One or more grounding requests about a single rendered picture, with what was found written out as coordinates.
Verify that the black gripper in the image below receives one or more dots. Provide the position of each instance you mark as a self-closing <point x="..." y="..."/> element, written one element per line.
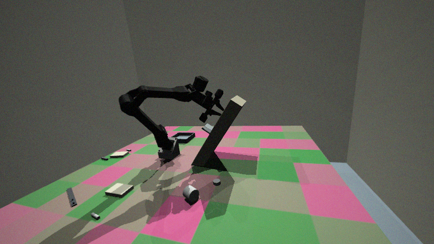
<point x="215" y="101"/>

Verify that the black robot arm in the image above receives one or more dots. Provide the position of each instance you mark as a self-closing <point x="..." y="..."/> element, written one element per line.
<point x="130" y="105"/>

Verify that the cream flat rectangular block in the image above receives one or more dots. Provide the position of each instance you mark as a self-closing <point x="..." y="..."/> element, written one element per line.
<point x="119" y="190"/>
<point x="119" y="154"/>

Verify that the dark grey flat bar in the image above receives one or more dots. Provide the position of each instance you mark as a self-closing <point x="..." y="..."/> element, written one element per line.
<point x="71" y="197"/>

